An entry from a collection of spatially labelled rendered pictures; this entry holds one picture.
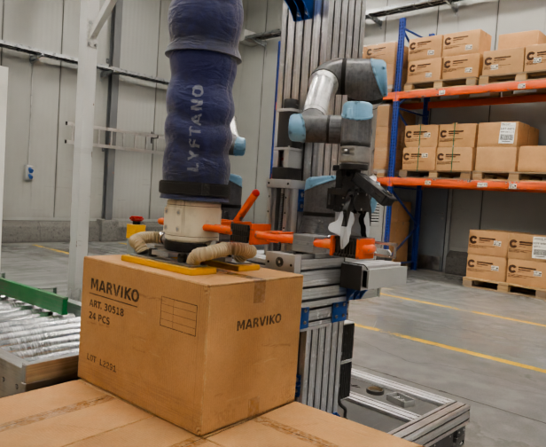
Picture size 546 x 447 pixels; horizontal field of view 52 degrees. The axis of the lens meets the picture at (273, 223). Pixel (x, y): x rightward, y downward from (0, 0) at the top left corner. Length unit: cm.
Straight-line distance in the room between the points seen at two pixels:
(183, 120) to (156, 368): 72
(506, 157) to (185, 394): 763
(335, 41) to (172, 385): 144
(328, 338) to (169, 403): 95
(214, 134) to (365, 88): 50
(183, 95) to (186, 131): 11
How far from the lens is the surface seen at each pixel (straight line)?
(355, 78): 183
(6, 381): 209
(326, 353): 242
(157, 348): 165
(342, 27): 239
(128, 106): 1259
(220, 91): 174
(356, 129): 139
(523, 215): 1003
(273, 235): 152
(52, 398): 186
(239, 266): 173
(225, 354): 155
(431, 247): 1061
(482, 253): 888
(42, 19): 1194
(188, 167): 169
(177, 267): 164
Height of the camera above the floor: 119
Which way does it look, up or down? 3 degrees down
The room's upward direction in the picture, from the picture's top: 4 degrees clockwise
